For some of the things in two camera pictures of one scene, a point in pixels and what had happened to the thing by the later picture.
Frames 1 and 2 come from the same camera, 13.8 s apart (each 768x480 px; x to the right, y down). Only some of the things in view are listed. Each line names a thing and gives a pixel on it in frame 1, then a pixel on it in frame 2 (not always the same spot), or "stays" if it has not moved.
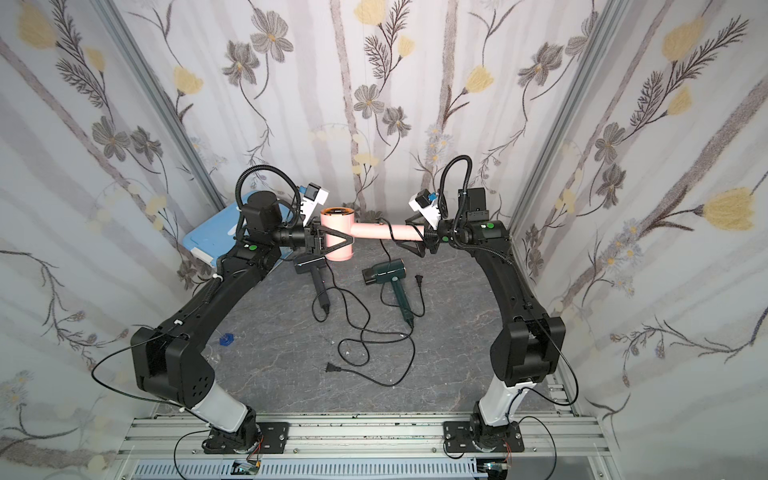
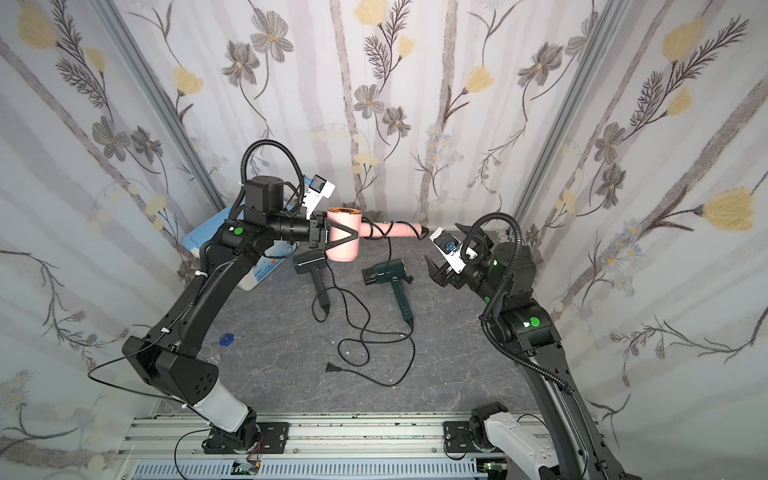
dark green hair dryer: [391, 270] stays
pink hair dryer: [341, 221] stays
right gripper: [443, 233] → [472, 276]
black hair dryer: [314, 266] stays
